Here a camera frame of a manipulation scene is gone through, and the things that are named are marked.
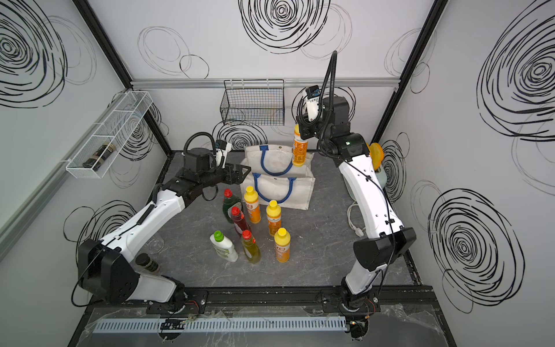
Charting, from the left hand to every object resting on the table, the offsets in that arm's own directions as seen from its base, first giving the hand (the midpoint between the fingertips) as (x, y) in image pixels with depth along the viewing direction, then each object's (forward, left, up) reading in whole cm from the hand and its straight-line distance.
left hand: (241, 167), depth 79 cm
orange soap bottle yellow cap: (+4, -21, +6) cm, 23 cm away
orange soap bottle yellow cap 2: (-10, -4, -7) cm, 13 cm away
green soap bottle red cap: (-8, +5, -12) cm, 15 cm away
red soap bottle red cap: (-16, 0, -13) cm, 21 cm away
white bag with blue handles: (0, -12, -5) cm, 13 cm away
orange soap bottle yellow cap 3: (-15, -12, -7) cm, 21 cm away
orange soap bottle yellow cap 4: (-25, -16, -6) cm, 30 cm away
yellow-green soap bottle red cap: (-26, -5, -13) cm, 29 cm away
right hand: (+7, -21, +19) cm, 30 cm away
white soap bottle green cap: (-25, +4, -12) cm, 28 cm away
